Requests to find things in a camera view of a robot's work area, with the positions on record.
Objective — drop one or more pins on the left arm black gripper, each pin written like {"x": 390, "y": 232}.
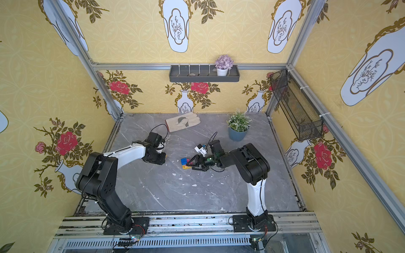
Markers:
{"x": 156, "y": 158}

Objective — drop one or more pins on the black wire mesh basket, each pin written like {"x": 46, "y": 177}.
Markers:
{"x": 303, "y": 118}

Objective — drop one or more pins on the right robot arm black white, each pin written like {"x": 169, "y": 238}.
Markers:
{"x": 254, "y": 169}

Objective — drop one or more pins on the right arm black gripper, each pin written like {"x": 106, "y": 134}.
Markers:
{"x": 202, "y": 161}

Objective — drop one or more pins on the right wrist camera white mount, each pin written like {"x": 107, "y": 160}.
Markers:
{"x": 201, "y": 149}

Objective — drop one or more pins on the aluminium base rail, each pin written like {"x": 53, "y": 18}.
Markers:
{"x": 285, "y": 232}

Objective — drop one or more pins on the green plant in blue pot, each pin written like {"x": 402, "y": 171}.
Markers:
{"x": 238, "y": 126}

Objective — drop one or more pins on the purple flower in white pot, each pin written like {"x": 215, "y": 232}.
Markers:
{"x": 223, "y": 64}

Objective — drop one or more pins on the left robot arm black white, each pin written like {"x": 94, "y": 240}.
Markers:
{"x": 98, "y": 178}

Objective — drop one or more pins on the aluminium frame post left rear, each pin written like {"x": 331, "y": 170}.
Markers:
{"x": 61, "y": 16}

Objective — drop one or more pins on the grey wall shelf tray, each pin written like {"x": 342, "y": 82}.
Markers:
{"x": 201, "y": 73}

